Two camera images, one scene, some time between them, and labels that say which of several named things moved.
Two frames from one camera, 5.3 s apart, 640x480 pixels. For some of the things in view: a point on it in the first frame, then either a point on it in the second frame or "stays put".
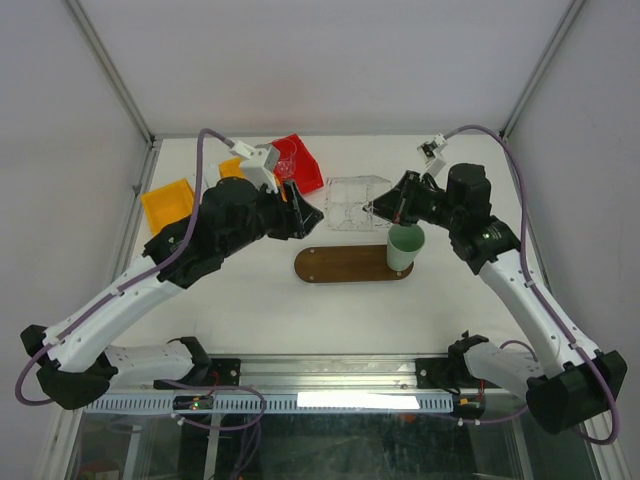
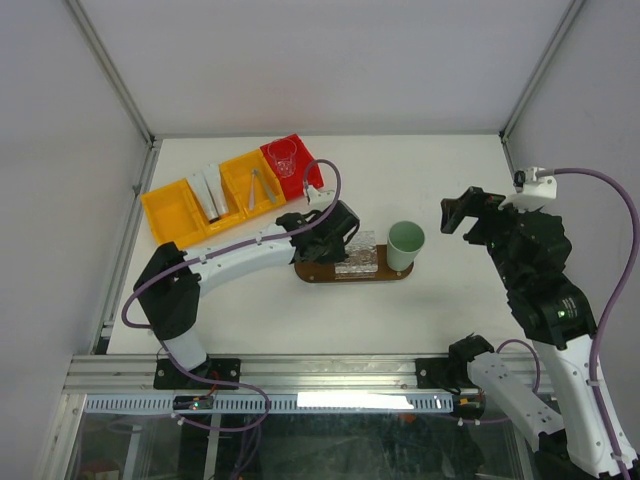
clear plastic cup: [284, 158] stays put
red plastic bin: [298, 164] stays put
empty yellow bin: [168, 203] stays put
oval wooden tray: [347, 263] stays put
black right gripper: [396, 205] → [474, 202]
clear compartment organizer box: [345, 198] → [362, 259]
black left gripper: [297, 217] → [339, 255]
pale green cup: [403, 245] stays put
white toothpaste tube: [211, 175] stays put
